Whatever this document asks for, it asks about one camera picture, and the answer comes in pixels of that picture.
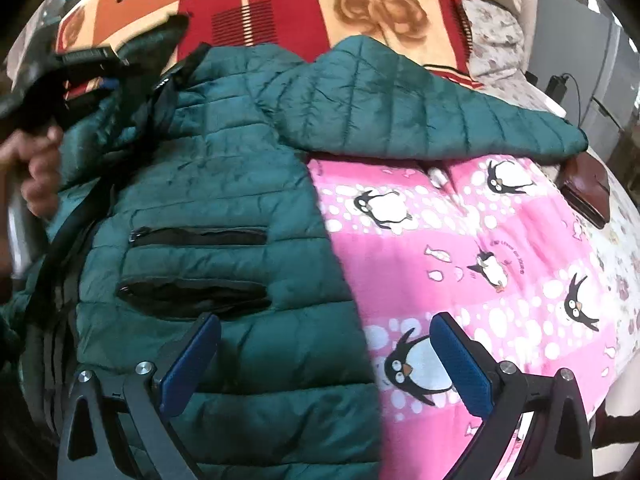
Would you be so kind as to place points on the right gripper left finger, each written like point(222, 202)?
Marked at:
point(93, 444)

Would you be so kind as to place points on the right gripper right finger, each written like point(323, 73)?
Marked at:
point(557, 443)

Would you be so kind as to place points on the green quilted puffer jacket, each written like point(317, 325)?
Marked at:
point(187, 191)

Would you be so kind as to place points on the person's left hand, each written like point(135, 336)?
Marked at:
point(40, 156)

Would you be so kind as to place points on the pink penguin blanket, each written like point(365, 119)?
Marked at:
point(493, 242)

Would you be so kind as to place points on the brown leather wallet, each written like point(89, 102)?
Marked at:
point(583, 182)

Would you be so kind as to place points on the black power adapter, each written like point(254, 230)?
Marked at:
point(556, 88)

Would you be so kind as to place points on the red orange rose blanket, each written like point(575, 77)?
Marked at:
point(434, 33)

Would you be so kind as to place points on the grey cabinet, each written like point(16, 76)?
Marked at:
point(600, 64)

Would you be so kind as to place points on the floral white bedsheet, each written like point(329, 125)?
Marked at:
point(503, 33)

